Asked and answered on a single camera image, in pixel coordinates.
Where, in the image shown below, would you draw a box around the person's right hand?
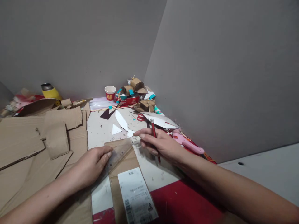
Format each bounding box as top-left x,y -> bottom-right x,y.
133,128 -> 188,166

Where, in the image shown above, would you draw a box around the person's left hand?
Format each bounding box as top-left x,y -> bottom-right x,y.
69,145 -> 114,190

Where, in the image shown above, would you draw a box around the red pencil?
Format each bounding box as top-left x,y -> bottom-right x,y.
150,118 -> 162,164

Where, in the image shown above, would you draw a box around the clear plastic triangle ruler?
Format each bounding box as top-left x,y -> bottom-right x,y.
102,136 -> 142,175

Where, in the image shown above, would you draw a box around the pink glue gun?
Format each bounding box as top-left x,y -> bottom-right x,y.
172,128 -> 205,155

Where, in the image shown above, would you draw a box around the white pointed card sheet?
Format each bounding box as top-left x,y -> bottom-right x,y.
141,112 -> 181,130

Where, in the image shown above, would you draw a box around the white work board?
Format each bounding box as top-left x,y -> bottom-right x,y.
87,108 -> 183,216

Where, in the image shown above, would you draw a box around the cardboard strip with white label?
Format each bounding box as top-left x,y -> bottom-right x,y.
104,139 -> 160,224

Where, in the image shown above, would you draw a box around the red scissors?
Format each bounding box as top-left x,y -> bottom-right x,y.
131,112 -> 148,122

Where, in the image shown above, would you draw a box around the corrugated cardboard rectangle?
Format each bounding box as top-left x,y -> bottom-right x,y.
44,121 -> 70,161

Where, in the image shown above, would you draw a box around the cardboard model with sticks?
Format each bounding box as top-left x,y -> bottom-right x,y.
133,99 -> 156,113

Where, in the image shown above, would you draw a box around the long white paper piece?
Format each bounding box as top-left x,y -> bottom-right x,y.
115,109 -> 129,133

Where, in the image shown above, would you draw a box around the teal white card piece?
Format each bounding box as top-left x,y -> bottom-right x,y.
144,86 -> 156,100

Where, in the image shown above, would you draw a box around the wide corrugated cardboard piece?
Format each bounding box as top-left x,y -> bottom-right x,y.
45,106 -> 83,130

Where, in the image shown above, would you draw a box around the dark brown paper piece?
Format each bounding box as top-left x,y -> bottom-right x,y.
100,102 -> 122,120

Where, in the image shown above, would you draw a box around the red printed box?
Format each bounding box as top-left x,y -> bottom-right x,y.
116,94 -> 141,108

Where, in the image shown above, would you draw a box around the bundle of clear straws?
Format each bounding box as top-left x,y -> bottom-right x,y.
88,97 -> 120,110

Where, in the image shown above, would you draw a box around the large flat cardboard sheet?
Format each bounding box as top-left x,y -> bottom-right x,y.
0,110 -> 93,224

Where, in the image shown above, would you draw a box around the cardboard model with teal blocks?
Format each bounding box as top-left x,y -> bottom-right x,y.
116,85 -> 135,97

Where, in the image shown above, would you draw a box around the torn flat cardboard piece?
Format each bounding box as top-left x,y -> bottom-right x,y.
0,116 -> 46,171

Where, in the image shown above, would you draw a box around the red white paper cup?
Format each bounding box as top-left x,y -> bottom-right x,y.
104,86 -> 117,101

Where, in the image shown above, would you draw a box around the curved brown cardboard piece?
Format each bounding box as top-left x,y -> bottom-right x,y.
16,98 -> 59,117

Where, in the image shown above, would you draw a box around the yellow thermos bottle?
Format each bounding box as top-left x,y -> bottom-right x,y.
41,83 -> 63,101

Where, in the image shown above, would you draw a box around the pink white plastic bag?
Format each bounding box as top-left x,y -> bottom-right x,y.
4,88 -> 45,115

